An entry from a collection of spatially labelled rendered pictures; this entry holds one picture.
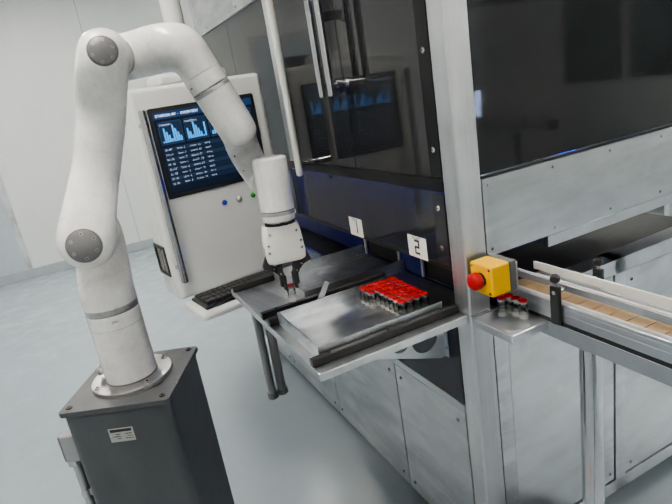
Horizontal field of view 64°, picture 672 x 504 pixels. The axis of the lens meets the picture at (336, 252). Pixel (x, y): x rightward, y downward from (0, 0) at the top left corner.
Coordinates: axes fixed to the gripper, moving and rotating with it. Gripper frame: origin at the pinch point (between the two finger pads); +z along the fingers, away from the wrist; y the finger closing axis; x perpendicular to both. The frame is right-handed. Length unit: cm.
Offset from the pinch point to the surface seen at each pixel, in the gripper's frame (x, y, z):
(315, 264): -40.5, -17.6, 9.1
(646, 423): 12, -104, 70
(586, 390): 41, -55, 29
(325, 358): 24.0, -0.3, 11.9
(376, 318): 9.7, -18.5, 12.1
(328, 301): -5.2, -10.7, 10.0
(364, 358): 25.7, -8.6, 13.7
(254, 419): -106, 8, 97
